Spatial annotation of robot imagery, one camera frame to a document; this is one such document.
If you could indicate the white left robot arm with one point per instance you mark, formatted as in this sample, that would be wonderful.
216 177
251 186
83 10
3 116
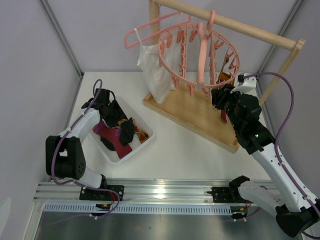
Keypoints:
64 155

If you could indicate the white camisole top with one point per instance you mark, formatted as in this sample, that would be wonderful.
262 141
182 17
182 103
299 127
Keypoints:
157 78

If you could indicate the magenta striped sock yellow cuff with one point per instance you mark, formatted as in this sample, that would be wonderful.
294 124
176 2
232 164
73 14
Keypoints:
112 135

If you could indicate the wooden clothes rack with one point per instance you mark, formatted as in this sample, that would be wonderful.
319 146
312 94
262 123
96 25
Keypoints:
196 113

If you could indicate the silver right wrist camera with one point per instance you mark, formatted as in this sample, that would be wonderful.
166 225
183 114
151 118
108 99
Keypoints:
246 83

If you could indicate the aluminium mounting rail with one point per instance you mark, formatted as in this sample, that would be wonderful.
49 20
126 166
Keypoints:
138 191

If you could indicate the black sock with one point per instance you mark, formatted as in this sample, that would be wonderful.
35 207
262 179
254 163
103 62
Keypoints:
127 127

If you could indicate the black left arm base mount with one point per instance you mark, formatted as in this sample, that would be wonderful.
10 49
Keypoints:
99 195

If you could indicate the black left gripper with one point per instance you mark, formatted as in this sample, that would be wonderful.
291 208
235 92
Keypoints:
115 116

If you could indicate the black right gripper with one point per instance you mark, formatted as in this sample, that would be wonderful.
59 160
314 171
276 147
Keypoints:
222 95

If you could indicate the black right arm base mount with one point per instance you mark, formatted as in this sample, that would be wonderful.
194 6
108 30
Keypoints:
222 195

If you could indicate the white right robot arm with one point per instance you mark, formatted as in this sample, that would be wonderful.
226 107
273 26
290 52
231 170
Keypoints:
296 208

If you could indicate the beige argyle sock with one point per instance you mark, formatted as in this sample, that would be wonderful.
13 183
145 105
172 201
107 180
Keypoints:
230 67
138 132

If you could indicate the pink round clip hanger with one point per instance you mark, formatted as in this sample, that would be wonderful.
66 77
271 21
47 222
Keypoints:
211 53

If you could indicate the white slotted cable duct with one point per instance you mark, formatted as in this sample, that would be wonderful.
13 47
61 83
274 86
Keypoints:
162 209

